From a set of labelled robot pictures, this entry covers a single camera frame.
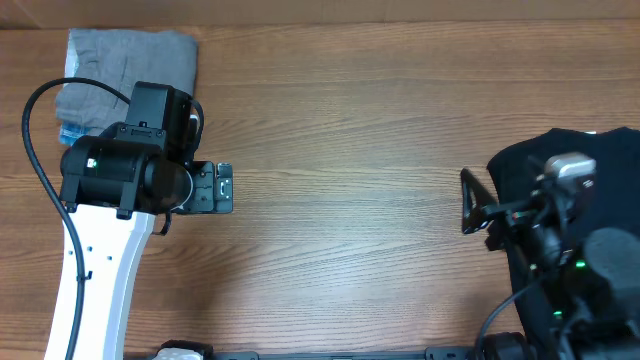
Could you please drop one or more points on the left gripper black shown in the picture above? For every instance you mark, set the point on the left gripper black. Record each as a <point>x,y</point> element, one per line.
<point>209,197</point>

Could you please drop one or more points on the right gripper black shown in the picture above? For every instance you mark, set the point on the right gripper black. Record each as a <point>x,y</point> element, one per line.
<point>498,220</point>

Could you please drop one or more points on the grey shorts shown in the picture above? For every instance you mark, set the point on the grey shorts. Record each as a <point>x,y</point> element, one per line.
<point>119,59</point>

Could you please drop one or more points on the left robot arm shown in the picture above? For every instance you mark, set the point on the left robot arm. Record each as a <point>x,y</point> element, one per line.
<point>114,187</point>

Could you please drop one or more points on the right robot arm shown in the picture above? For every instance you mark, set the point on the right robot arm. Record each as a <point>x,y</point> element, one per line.
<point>585,290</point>

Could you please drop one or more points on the black garment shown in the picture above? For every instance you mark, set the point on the black garment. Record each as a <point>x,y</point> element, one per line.
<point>616,202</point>

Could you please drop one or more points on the folded blue denim jeans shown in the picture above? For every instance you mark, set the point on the folded blue denim jeans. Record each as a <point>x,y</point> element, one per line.
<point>71,127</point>

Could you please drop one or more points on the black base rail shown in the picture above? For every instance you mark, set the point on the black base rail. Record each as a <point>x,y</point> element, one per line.
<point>180,349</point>

